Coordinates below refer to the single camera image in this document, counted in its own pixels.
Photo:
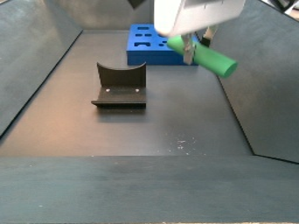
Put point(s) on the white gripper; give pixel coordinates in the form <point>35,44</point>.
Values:
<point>179,17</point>

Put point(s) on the green oval cylinder peg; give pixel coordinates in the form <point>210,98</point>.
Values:
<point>206,57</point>

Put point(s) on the black curved fixture stand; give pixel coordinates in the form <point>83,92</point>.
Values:
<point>122,87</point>

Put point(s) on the blue shape-sorting block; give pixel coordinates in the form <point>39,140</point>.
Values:
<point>147,48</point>

